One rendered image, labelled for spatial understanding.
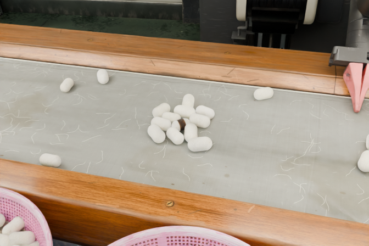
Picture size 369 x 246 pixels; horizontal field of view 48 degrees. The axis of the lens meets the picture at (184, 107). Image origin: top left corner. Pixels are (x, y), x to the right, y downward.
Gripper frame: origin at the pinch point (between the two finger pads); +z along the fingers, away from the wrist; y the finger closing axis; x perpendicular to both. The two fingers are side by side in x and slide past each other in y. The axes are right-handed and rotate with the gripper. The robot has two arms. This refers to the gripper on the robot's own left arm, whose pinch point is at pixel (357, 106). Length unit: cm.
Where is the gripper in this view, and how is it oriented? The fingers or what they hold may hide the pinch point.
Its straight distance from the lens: 75.1
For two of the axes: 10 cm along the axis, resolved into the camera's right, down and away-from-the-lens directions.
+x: 2.0, 2.5, 9.5
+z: -1.8, 9.6, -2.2
